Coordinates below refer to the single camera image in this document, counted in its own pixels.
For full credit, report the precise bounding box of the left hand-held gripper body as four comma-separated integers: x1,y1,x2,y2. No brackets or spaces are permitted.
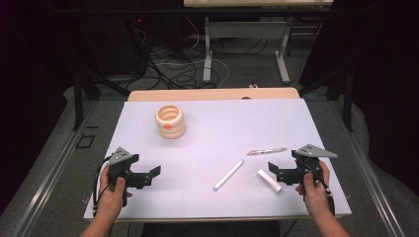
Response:
107,146,143,207

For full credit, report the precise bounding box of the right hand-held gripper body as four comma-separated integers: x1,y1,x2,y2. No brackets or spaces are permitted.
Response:
290,143,339,186

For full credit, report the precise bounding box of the short white tube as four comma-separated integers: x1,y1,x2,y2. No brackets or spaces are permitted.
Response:
256,168,284,195

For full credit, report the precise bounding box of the clear pen with pink print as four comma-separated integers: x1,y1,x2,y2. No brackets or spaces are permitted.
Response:
246,146,288,157

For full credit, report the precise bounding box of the cream ribbed pen holder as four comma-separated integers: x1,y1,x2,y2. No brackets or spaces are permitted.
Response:
155,104,187,140

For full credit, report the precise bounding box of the long white pen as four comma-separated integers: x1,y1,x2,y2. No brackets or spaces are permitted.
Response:
212,159,245,192

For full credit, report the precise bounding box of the person's left hand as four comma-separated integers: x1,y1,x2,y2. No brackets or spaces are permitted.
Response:
97,165,133,220

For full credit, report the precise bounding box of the person's right hand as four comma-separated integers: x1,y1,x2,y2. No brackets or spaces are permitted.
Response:
294,162,334,218

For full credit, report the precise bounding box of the white table mat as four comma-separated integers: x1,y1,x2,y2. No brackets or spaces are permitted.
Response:
83,98,353,221

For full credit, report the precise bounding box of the black metal stand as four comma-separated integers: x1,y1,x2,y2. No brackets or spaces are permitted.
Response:
72,69,130,131
296,67,356,133

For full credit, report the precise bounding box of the person's dark clothing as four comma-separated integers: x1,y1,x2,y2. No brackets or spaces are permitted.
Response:
140,220,282,237

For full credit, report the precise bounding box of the black computer with red light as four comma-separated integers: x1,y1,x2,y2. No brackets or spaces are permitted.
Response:
78,13,150,77

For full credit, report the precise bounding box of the white desk with metal legs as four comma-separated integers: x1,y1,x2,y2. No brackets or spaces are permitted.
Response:
183,0,334,84

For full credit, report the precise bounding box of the aluminium floor rail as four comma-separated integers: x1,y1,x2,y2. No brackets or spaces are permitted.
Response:
12,99,101,237
328,99,407,237

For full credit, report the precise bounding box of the tangle of black floor cables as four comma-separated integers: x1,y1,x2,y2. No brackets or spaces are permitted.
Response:
129,19,270,91

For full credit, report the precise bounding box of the white floor cable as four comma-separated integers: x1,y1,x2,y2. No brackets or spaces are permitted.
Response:
153,16,231,89

